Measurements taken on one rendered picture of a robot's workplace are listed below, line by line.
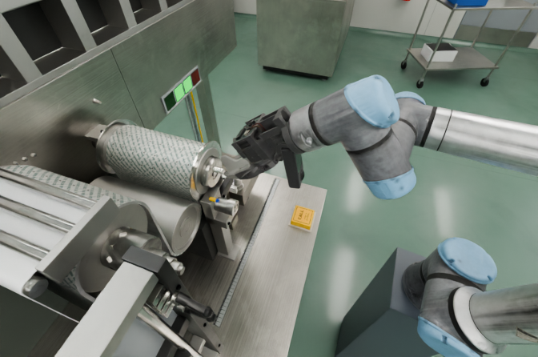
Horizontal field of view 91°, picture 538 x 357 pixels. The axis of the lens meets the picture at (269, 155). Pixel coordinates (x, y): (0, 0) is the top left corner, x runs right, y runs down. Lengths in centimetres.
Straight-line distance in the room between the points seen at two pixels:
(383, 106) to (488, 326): 46
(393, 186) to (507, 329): 33
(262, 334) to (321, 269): 110
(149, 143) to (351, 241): 162
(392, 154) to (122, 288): 38
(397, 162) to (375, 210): 179
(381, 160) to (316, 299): 148
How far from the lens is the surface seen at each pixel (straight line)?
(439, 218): 239
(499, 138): 54
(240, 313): 87
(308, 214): 97
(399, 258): 100
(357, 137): 40
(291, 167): 51
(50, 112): 77
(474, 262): 81
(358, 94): 39
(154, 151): 67
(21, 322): 96
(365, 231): 209
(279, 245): 93
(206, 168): 63
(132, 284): 35
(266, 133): 47
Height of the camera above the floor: 174
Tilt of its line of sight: 46 degrees down
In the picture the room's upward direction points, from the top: straight up
